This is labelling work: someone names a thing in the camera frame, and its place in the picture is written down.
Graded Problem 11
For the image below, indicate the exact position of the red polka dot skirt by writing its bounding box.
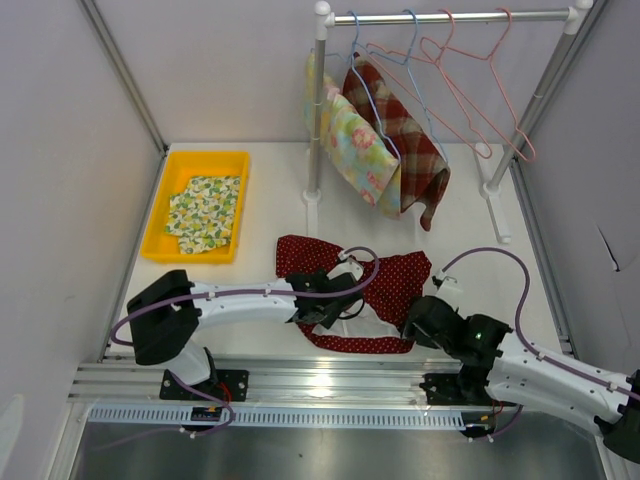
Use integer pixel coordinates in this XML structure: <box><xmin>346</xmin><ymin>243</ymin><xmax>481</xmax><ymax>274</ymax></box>
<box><xmin>275</xmin><ymin>235</ymin><xmax>431</xmax><ymax>355</ymax></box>

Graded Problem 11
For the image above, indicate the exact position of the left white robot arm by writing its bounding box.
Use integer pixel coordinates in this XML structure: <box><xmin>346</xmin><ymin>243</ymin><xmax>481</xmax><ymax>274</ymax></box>
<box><xmin>111</xmin><ymin>262</ymin><xmax>364</xmax><ymax>400</ymax></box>

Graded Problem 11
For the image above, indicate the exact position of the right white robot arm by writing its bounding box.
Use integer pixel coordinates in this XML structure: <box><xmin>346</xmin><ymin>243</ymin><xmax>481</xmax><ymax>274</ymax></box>
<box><xmin>403</xmin><ymin>296</ymin><xmax>639</xmax><ymax>462</ymax></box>

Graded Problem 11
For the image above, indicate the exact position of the red plaid skirt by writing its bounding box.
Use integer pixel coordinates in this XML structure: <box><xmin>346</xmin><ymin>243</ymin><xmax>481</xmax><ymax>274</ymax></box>
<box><xmin>343</xmin><ymin>54</ymin><xmax>451</xmax><ymax>231</ymax></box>

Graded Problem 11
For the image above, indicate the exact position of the pastel floral skirt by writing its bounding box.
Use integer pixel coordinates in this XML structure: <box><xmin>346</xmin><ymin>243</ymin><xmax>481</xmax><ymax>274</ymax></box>
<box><xmin>319</xmin><ymin>75</ymin><xmax>401</xmax><ymax>219</ymax></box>

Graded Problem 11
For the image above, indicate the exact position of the lemon print cloth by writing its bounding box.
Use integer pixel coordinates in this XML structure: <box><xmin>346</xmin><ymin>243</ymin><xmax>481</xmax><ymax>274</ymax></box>
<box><xmin>164</xmin><ymin>176</ymin><xmax>241</xmax><ymax>255</ymax></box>

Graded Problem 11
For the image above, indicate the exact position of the yellow plastic tray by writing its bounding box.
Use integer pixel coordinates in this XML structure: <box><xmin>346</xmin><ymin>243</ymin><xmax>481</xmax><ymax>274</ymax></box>
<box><xmin>140</xmin><ymin>150</ymin><xmax>250</xmax><ymax>264</ymax></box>

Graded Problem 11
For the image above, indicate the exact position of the metal clothes rack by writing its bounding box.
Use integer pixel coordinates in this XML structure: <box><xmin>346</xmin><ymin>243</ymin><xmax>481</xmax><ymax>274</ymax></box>
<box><xmin>303</xmin><ymin>1</ymin><xmax>594</xmax><ymax>245</ymax></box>

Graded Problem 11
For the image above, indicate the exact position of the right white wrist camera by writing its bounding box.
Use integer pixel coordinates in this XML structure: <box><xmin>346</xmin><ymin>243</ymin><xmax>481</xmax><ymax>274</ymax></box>
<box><xmin>432</xmin><ymin>271</ymin><xmax>463</xmax><ymax>311</ymax></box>

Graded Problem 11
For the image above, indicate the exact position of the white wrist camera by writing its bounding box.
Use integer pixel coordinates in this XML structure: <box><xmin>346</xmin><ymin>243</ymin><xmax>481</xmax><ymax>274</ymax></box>
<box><xmin>432</xmin><ymin>271</ymin><xmax>463</xmax><ymax>311</ymax></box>
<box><xmin>327</xmin><ymin>252</ymin><xmax>364</xmax><ymax>289</ymax></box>

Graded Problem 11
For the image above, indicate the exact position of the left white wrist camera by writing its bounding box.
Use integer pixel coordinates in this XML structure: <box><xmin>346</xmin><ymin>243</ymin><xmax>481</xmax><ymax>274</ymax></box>
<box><xmin>327</xmin><ymin>252</ymin><xmax>364</xmax><ymax>289</ymax></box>

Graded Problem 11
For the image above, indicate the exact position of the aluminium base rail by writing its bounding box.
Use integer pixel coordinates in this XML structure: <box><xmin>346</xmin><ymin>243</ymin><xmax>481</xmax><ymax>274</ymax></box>
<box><xmin>67</xmin><ymin>352</ymin><xmax>611</xmax><ymax>416</ymax></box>

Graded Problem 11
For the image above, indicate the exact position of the white slotted cable duct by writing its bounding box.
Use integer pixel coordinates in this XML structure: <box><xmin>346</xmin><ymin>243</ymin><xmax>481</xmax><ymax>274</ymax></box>
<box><xmin>87</xmin><ymin>403</ymin><xmax>480</xmax><ymax>431</ymax></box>

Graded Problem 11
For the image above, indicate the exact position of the blue wire hanger right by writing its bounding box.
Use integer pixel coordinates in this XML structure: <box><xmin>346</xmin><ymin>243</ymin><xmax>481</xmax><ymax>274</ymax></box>
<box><xmin>365</xmin><ymin>9</ymin><xmax>449</xmax><ymax>163</ymax></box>

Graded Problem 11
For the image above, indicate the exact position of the blue wire hanger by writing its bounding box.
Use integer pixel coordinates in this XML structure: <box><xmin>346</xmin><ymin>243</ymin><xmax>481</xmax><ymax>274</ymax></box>
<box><xmin>328</xmin><ymin>10</ymin><xmax>401</xmax><ymax>161</ymax></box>
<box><xmin>365</xmin><ymin>9</ymin><xmax>449</xmax><ymax>163</ymax></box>

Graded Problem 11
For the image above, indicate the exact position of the blue wire hanger left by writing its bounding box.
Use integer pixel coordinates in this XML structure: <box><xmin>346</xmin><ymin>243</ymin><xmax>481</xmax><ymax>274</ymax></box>
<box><xmin>328</xmin><ymin>10</ymin><xmax>401</xmax><ymax>161</ymax></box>

